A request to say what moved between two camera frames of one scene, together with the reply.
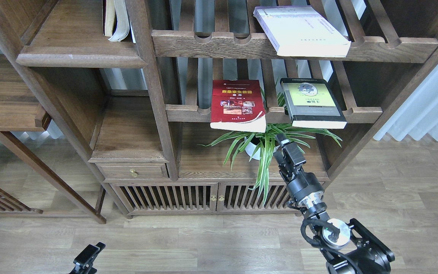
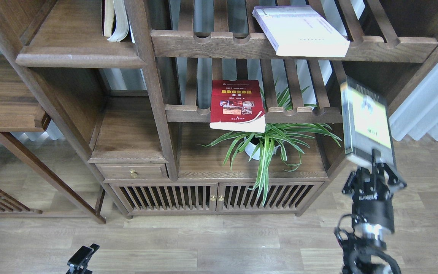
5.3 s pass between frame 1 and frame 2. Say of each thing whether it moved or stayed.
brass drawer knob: stayed
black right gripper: moved
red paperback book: stayed
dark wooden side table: stayed
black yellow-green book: moved
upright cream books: stayed
